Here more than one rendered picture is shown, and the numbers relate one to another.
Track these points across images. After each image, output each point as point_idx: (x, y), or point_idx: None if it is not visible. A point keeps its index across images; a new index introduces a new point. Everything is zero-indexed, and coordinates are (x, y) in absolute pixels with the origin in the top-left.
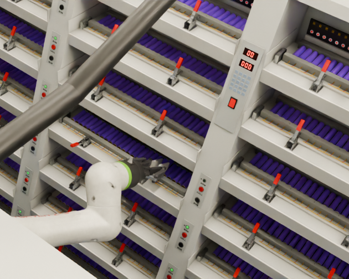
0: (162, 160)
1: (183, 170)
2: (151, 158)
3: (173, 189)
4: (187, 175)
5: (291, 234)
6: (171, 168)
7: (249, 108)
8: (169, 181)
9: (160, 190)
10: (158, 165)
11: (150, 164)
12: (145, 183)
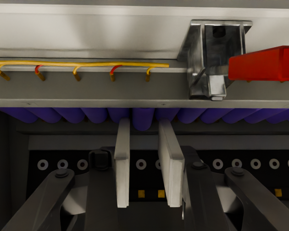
0: (158, 149)
1: (74, 121)
2: (219, 116)
3: (12, 75)
4: (43, 119)
5: None
6: (115, 117)
7: None
8: (51, 103)
9: (57, 39)
10: (161, 138)
11: (179, 182)
12: (173, 34)
